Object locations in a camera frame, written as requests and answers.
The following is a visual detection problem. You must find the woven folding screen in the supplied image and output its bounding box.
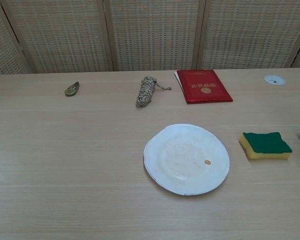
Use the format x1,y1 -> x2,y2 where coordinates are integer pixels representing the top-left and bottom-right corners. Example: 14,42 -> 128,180
0,0 -> 300,78

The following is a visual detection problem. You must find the small olive green tape measure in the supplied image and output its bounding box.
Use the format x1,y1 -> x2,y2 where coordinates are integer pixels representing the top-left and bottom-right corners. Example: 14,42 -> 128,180
64,81 -> 82,97

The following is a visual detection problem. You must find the white round table grommet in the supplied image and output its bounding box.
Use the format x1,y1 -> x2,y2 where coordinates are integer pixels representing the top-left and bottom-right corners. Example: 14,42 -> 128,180
264,75 -> 286,86

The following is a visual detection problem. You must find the red certificate booklet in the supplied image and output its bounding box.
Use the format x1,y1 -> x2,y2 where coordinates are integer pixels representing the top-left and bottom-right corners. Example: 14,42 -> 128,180
174,69 -> 234,105

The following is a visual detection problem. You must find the coiled braided rope bundle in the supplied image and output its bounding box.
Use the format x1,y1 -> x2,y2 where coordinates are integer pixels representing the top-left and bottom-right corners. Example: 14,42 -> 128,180
135,75 -> 173,108

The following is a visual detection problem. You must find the yellow green sponge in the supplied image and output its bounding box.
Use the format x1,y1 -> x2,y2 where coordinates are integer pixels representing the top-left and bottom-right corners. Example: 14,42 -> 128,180
238,131 -> 293,161

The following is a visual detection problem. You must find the white round plate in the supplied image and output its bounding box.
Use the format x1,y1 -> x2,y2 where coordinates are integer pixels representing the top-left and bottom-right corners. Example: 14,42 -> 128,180
143,123 -> 231,197

